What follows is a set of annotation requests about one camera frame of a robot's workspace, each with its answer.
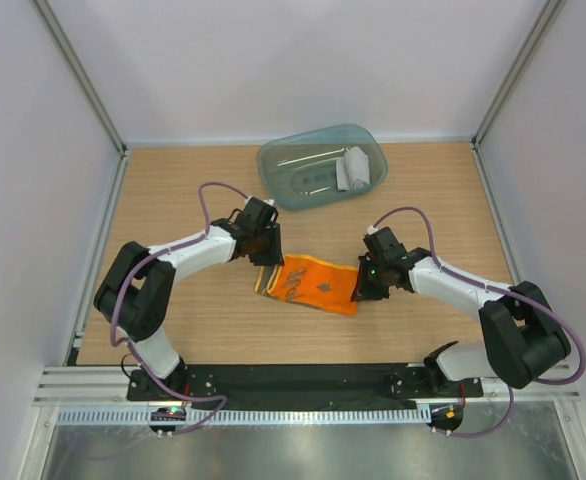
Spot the aluminium frame rail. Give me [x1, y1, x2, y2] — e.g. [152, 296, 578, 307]
[33, 366, 582, 407]

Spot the teal plastic basin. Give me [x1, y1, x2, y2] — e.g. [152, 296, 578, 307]
[256, 124, 388, 211]

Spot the slotted cable duct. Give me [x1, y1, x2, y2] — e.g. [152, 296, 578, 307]
[57, 404, 431, 428]

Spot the grey panda towel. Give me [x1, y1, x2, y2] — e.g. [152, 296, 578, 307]
[335, 147, 370, 192]

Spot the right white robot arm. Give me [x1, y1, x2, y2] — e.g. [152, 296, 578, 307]
[351, 226, 571, 396]

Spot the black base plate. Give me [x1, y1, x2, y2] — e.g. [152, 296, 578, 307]
[125, 362, 484, 412]

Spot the orange grey towel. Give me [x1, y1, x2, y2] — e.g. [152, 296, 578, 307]
[254, 254, 358, 316]

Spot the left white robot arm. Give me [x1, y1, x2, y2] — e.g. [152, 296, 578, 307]
[93, 196, 284, 400]

